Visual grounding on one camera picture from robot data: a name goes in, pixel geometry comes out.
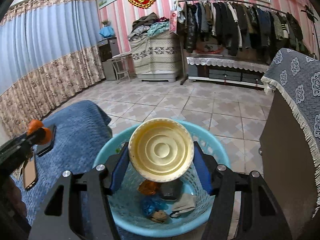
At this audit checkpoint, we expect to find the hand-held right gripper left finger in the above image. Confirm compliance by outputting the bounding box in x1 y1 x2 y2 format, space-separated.
29 149 130 240

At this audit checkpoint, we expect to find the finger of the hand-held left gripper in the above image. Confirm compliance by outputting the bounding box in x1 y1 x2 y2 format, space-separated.
0 129 45 157

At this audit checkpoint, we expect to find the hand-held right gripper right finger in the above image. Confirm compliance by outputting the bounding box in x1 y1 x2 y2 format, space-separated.
192 141 293 240

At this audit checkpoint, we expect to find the orange snack wrapper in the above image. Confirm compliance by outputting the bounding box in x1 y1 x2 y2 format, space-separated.
137 180 160 196

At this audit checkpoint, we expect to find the beige cloth pouch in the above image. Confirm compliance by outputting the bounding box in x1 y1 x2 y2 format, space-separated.
170 192 197 218

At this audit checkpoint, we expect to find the light blue plastic basket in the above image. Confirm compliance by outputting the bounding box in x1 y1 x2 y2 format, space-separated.
92 121 232 231

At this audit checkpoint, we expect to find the cream round lid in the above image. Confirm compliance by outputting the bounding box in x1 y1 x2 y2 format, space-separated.
128 118 195 182

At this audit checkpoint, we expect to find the blue plastic bag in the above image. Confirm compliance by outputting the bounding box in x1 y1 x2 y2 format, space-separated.
141 196 165 217

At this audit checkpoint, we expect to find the brown paper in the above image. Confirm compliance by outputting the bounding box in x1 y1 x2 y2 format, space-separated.
150 210 168 224

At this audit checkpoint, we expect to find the person's left hand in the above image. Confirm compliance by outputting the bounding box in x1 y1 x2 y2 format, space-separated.
0 176 32 240

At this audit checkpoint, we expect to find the smartphone with tan screen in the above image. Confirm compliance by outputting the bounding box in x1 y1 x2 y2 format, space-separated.
22 158 38 189

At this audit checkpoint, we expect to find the black phone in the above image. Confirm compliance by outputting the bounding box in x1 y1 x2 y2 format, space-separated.
35 124 57 157

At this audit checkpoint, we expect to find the blue knitted blanket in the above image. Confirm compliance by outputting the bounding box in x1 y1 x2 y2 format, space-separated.
0 100 113 240

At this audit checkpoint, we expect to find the dark brown cabinet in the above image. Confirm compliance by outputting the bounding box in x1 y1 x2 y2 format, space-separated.
259 90 320 240

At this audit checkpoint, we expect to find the low dark cabinet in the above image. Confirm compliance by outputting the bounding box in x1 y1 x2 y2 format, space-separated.
187 56 269 89

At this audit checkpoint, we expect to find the blue floral curtain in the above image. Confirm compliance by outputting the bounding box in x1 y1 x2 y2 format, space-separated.
0 0 105 138

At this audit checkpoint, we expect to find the metal clothes rack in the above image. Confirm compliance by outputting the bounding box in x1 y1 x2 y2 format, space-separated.
174 0 320 85

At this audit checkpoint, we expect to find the white lace cloth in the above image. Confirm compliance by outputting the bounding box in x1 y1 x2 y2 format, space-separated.
186 56 270 73

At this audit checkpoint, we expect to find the small side table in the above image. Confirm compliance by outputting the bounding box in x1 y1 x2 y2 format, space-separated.
107 51 133 82

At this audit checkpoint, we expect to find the grey water dispenser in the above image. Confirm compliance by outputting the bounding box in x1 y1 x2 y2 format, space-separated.
98 37 118 81

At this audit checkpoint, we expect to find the brown cardboard box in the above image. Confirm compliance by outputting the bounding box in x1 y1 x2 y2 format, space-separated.
196 41 223 54

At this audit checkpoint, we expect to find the patterned cloth covered cabinet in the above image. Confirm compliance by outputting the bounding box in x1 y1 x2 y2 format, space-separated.
129 32 182 82

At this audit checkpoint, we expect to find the grey flower patterned cloth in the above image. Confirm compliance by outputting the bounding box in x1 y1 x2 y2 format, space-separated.
261 47 320 180

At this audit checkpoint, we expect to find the blue cloth bundle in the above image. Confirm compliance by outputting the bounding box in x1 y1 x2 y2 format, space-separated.
99 26 115 39

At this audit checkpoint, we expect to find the row of hanging clothes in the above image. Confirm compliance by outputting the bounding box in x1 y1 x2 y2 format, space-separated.
184 1 313 57

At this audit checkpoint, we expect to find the pile of clothes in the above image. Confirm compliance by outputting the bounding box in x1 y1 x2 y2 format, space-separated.
127 12 172 40

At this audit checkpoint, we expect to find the pink hanging bag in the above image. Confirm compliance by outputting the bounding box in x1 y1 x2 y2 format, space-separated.
169 1 184 34

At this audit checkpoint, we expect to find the black wall fixture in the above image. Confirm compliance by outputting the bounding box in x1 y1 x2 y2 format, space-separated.
301 5 319 22

